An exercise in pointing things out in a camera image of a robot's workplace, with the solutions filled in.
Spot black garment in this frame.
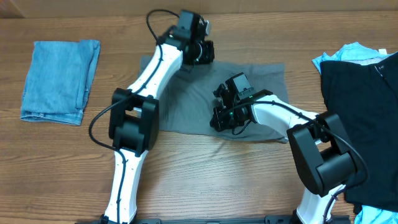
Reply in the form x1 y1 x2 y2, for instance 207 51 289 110
320 54 397 212

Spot light blue garment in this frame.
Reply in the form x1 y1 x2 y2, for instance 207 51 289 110
312 42 392 73

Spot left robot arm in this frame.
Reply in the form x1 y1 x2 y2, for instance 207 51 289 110
101 39 215 223

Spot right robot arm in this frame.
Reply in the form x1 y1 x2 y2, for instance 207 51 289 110
210 84 368 223

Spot grey shorts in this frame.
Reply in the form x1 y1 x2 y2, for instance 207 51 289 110
138 55 290 144

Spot folded blue denim jeans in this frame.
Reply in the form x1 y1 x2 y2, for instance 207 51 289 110
20 40 101 126

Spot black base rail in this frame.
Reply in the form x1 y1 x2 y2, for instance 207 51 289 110
76 215 351 224

